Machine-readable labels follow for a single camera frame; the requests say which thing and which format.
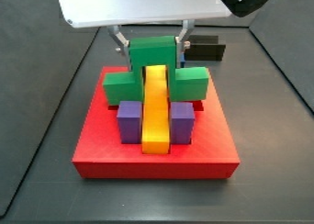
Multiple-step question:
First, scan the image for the right blue post block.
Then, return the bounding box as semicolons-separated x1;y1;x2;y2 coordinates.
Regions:
180;53;186;68

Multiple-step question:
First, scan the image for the long yellow bar block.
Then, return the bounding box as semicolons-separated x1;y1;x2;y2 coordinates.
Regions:
142;65;170;154

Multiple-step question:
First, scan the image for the red base board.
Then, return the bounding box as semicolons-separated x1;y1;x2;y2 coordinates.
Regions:
71;66;242;180

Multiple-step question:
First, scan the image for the left purple post block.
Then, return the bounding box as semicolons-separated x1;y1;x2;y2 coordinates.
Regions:
116;101;142;144

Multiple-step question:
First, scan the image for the green bridge-shaped block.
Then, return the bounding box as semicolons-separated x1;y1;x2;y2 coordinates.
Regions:
103;36;210;106

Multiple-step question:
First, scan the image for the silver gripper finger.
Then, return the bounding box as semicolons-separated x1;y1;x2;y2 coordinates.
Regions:
175;19;195;53
107;25;128;55

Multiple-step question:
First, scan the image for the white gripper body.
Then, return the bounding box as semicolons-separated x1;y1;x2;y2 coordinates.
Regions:
59;0;231;28

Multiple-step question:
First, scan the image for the black angle fixture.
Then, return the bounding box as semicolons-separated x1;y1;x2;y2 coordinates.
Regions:
186;35;226;62

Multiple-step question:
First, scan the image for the purple post block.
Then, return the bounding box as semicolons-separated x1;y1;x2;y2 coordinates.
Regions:
116;101;142;144
171;102;195;144

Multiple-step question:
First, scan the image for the right purple post block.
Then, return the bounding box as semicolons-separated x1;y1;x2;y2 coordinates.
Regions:
171;102;195;144

